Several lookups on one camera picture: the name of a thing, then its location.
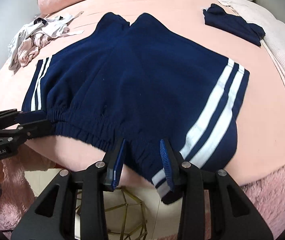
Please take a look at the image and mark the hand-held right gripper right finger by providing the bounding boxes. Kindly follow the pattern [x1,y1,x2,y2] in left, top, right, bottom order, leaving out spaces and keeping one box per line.
[159,139,274,240]

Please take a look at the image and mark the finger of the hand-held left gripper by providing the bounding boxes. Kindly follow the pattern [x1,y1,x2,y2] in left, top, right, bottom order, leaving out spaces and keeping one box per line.
[0,108,47,131]
[0,120,56,145]

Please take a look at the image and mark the crumpled white garment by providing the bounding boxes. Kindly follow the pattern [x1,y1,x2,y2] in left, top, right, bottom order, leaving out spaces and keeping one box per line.
[8,11,84,71]

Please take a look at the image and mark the folded navy garment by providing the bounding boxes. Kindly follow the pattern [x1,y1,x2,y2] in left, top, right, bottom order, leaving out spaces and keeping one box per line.
[202,4,266,47]

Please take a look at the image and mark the bed with pink sheet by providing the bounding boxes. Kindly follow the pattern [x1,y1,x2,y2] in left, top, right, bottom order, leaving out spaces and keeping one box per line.
[0,0,285,188]

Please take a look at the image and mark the navy white-striped shorts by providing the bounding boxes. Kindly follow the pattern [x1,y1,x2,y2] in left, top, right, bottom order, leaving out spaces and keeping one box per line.
[21,12,250,204]

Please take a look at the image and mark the crumpled pink garment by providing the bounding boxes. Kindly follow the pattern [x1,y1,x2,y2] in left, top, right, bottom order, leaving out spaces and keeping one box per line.
[18,34,52,67]

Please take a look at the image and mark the person's pink fluffy clothing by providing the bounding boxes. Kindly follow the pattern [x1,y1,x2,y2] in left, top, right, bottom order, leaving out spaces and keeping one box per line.
[0,155,285,240]

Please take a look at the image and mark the person's left forearm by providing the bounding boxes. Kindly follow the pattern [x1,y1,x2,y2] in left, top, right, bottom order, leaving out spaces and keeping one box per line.
[3,147,56,178]

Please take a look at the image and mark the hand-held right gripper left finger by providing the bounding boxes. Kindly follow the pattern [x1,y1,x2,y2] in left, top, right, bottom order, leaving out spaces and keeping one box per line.
[11,137,127,240]

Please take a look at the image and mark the gold wire basket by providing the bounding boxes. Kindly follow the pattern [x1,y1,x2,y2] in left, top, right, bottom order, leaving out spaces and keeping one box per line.
[75,186,149,240]

